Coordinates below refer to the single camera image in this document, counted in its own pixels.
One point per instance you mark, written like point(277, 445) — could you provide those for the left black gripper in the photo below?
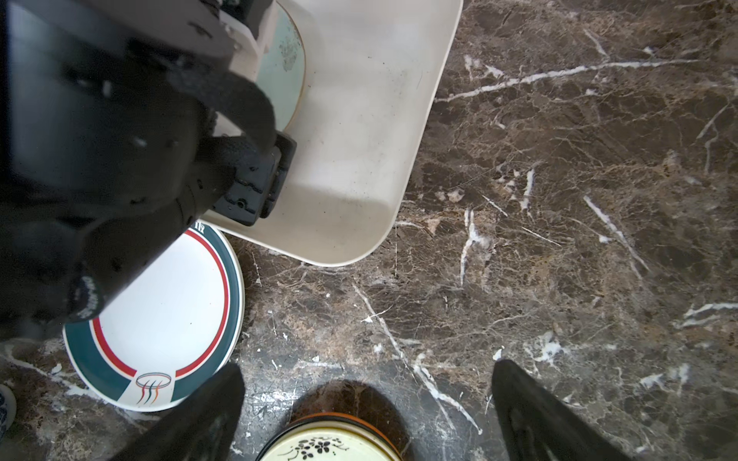
point(122, 123)

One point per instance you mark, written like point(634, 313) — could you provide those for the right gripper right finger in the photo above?
point(537, 426)

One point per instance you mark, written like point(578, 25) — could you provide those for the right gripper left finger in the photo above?
point(202, 427)

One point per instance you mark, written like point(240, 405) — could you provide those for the white plate green red rim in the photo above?
point(170, 331)

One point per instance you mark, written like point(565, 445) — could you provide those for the light green floral plate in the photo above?
point(283, 69)

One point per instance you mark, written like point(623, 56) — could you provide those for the white plastic bin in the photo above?
point(373, 68)

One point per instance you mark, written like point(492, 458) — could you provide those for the cream plate with flower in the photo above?
point(330, 436)

